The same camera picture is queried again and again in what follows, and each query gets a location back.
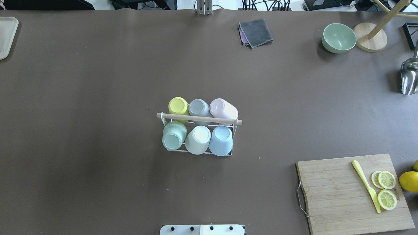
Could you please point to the pink plastic cup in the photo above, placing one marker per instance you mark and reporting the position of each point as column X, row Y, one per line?
column 220, row 108

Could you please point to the mint green plastic cup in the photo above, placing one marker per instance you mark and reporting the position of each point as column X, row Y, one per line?
column 174, row 135

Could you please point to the grey plastic cup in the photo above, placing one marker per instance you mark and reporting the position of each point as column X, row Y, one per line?
column 199, row 107

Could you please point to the white plastic cup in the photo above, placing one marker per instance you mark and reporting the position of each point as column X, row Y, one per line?
column 197, row 141

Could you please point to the light blue plastic cup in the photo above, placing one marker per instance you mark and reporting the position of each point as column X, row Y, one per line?
column 221, row 142

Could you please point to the yellow plastic cup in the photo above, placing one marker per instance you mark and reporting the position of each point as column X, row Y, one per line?
column 178, row 106

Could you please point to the folded grey cloth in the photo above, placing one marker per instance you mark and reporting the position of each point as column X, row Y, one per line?
column 254, row 33

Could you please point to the green plastic bowl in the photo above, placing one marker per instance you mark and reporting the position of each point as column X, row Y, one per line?
column 338, row 38

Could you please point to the wooden cutting board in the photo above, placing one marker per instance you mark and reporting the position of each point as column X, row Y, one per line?
column 338, row 203

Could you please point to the wooden mug tree stand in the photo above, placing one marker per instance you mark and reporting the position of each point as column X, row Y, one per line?
column 371, row 37

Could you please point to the yellow plastic knife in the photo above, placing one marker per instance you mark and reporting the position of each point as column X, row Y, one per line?
column 371, row 191

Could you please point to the lemon slice upper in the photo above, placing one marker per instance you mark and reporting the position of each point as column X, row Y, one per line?
column 383, row 180

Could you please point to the lemon slice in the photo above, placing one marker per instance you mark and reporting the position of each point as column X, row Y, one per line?
column 387, row 199
column 383, row 180

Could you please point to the lemon slice lower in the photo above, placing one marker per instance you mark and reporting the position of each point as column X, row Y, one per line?
column 387, row 199

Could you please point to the metal scoop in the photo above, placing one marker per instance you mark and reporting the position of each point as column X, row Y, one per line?
column 409, row 74

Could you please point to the whole yellow lemon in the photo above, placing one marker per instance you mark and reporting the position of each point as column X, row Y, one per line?
column 415, row 166
column 409, row 181

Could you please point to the beige plastic tray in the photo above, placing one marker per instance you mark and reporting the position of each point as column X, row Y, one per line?
column 8, row 28

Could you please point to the white wire cup holder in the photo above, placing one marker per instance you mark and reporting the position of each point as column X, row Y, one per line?
column 213, row 122

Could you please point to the aluminium frame post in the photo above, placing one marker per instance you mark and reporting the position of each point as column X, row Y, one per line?
column 204, row 7

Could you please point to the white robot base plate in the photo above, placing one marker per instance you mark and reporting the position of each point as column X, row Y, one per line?
column 210, row 229

